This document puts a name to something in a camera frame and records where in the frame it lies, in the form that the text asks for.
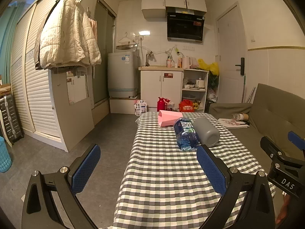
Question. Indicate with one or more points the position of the grey checkered tablecloth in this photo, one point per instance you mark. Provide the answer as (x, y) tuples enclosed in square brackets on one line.
[(162, 174)]

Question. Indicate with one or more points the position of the metal basin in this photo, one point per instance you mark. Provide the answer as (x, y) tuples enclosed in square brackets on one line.
[(125, 47)]

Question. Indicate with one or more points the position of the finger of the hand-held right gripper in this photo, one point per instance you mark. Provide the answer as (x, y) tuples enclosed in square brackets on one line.
[(274, 148), (296, 139)]

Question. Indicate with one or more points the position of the black range hood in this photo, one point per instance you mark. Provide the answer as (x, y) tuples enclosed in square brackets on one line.
[(184, 26)]

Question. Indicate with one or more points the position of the yellow plastic bag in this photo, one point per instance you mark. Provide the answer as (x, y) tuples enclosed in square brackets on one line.
[(209, 66)]

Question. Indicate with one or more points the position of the olive green sofa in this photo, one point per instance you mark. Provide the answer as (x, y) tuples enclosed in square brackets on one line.
[(269, 107)]

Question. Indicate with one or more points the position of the teal curtain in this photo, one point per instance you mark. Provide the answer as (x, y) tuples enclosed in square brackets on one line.
[(7, 43)]

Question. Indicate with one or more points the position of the grey ribbed suitcase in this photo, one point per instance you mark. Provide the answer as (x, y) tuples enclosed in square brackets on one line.
[(9, 119)]

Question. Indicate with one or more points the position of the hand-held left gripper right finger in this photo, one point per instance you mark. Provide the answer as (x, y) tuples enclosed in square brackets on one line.
[(212, 169)]

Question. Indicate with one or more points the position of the white cooking pot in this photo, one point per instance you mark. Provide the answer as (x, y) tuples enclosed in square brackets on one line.
[(200, 83)]

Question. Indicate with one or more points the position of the white clothes hanger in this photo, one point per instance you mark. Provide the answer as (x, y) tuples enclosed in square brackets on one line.
[(126, 39)]

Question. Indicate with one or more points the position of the white printed magazine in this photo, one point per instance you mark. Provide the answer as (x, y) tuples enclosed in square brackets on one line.
[(232, 123)]

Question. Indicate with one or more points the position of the white open shelf unit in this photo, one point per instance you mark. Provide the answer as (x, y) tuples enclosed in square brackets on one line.
[(183, 93)]

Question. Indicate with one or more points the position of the white slatted wardrobe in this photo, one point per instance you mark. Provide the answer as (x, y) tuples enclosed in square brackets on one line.
[(38, 88)]

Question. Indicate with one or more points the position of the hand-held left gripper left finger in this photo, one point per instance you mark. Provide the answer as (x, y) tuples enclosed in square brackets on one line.
[(85, 168)]

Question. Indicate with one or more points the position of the pink hanging garment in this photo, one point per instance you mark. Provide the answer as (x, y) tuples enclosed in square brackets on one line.
[(93, 27)]

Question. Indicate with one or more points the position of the blue label water bottle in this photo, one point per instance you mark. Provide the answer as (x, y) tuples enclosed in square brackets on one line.
[(185, 133)]

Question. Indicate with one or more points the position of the white detergent package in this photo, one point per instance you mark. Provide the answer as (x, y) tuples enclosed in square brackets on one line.
[(140, 107)]

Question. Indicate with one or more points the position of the clear plastic bottle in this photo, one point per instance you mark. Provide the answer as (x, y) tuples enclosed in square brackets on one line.
[(235, 117)]

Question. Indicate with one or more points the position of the pink paper box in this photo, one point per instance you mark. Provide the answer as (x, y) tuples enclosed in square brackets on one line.
[(166, 119)]

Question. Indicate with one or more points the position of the red shopping bag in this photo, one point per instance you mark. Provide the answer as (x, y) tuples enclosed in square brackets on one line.
[(187, 106)]

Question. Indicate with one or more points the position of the white sink cabinet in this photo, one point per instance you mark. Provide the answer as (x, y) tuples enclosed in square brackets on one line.
[(159, 88)]

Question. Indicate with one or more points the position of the frosted glass door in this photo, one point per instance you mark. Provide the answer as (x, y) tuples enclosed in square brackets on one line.
[(102, 52)]

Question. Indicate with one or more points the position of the white quilted jacket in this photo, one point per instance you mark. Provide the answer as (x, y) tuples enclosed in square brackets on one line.
[(64, 35)]

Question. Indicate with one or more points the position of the white washing machine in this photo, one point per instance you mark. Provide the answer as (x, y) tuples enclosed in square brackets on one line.
[(120, 74)]

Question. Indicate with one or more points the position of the white washing machine platform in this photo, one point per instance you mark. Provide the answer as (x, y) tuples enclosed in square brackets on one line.
[(120, 105)]

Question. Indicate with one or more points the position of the light blue basket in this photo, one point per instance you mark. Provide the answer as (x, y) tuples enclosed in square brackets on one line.
[(4, 156)]

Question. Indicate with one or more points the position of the grey cup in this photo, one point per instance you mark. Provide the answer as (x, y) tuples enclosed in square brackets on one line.
[(206, 131)]

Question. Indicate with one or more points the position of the white wall cabinets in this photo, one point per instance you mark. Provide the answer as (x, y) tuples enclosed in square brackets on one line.
[(166, 1)]

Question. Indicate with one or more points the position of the metal faucet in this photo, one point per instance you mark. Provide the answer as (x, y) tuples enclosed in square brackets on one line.
[(147, 59)]

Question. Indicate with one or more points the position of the red thermos flask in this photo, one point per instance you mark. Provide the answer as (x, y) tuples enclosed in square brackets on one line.
[(161, 105)]

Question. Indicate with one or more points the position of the pink white electric kettle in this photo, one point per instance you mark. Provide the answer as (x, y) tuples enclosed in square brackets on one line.
[(185, 62)]

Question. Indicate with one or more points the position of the white door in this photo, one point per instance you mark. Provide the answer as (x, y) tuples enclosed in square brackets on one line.
[(228, 52)]

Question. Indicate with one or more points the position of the person's right hand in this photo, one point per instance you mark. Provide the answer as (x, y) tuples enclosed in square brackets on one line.
[(283, 210)]

